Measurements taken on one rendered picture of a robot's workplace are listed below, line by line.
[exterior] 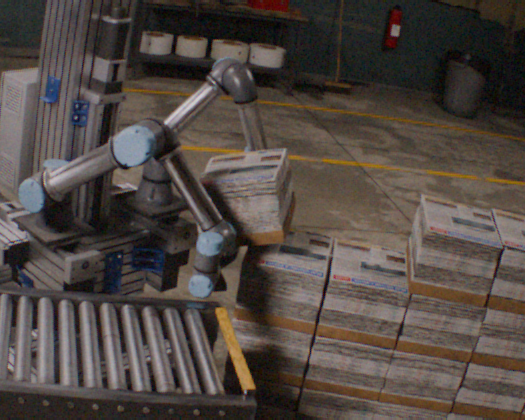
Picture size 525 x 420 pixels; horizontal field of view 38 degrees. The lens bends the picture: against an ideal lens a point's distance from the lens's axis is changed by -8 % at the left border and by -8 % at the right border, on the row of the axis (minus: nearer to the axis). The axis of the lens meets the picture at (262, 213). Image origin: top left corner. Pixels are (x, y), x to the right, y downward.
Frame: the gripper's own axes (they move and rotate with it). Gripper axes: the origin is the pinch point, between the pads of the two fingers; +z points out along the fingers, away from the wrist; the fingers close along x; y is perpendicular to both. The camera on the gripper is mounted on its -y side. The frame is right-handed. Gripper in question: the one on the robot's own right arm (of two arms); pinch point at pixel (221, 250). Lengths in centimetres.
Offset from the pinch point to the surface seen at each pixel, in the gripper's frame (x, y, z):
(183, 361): -2, -3, -71
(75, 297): 34, 10, -52
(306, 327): -25.7, -29.0, -6.1
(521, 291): -103, -24, -6
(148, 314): 13, 2, -50
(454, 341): -78, -41, -6
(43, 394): 26, 7, -103
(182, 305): 4.9, -0.4, -40.5
